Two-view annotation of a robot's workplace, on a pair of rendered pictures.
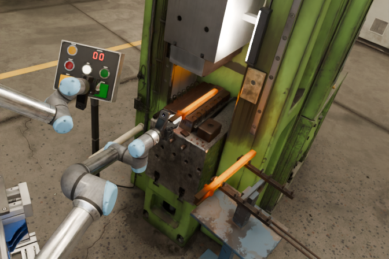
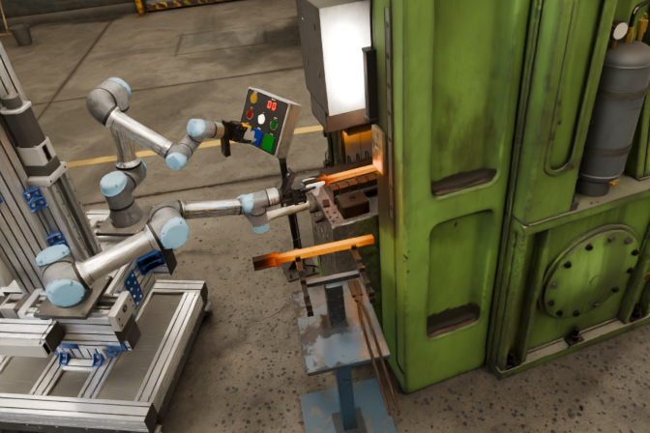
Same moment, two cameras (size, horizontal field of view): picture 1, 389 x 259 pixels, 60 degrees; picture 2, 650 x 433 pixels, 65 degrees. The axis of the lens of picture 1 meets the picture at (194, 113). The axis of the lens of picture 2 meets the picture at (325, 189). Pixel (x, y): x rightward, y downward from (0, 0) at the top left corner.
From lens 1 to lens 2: 1.31 m
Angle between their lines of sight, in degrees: 38
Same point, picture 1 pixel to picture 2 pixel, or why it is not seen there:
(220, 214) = (321, 305)
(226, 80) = not seen: hidden behind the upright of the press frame
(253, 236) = (336, 342)
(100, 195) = (162, 226)
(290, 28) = (390, 72)
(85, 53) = (262, 101)
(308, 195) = (604, 379)
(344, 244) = not seen: outside the picture
